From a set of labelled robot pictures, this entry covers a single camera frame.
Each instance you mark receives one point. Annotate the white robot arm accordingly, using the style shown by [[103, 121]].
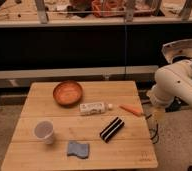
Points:
[[173, 80]]

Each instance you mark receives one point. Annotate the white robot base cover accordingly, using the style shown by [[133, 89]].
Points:
[[176, 49]]

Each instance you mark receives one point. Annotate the white tube bottle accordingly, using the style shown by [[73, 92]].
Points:
[[94, 108]]

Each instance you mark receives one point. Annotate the orange wooden bowl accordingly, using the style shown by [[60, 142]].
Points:
[[67, 93]]

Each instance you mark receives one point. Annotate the blue sponge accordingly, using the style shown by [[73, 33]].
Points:
[[78, 149]]

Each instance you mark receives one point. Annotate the orange crate in background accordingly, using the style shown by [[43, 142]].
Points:
[[107, 8]]

